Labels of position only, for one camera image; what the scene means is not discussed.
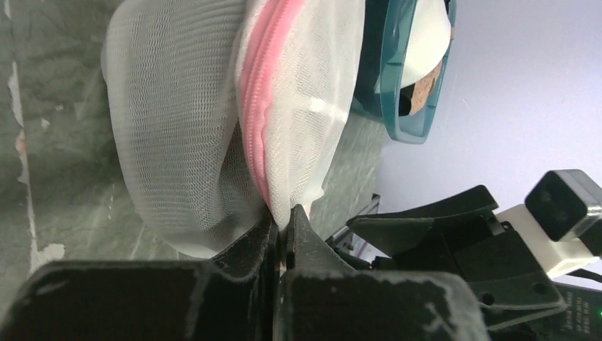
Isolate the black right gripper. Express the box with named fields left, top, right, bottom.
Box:
left=347, top=185, right=567, bottom=330

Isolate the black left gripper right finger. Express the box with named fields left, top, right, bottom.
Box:
left=277, top=206, right=490, bottom=340

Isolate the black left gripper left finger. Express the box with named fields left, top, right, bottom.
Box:
left=1, top=217, right=278, bottom=340

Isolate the pink rimmed mesh laundry bag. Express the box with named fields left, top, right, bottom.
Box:
left=102, top=1, right=366, bottom=259

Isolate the beige bra in basin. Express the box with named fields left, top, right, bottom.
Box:
left=409, top=60, right=443, bottom=115

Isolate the teal plastic basin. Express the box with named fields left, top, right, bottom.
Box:
left=351, top=0, right=456, bottom=144

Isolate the aluminium frame rail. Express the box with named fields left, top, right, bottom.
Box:
left=324, top=193, right=382, bottom=260

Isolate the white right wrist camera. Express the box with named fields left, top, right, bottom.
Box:
left=496, top=169, right=601, bottom=278

